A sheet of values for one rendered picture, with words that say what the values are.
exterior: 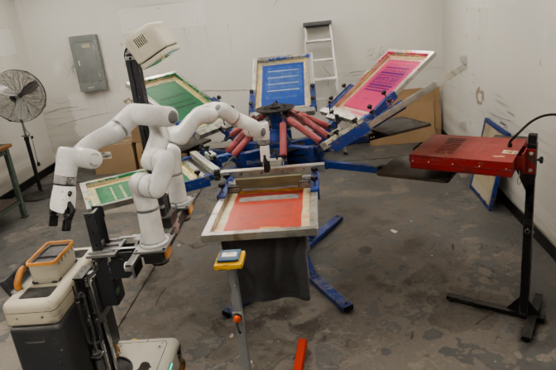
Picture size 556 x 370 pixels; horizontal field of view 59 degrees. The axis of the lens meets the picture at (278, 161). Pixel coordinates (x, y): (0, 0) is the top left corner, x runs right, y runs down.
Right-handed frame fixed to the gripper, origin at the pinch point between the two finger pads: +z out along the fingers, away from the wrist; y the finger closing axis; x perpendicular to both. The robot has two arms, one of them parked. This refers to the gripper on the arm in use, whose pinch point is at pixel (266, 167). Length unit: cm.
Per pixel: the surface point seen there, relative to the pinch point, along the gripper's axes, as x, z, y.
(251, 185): -10.3, 9.8, 1.2
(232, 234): -13, 13, 61
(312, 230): 27, 14, 61
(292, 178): 14.7, 7.4, 1.1
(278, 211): 7.4, 16.3, 29.2
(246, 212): -11.1, 16.3, 27.3
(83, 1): -282, -126, -410
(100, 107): -291, 22, -411
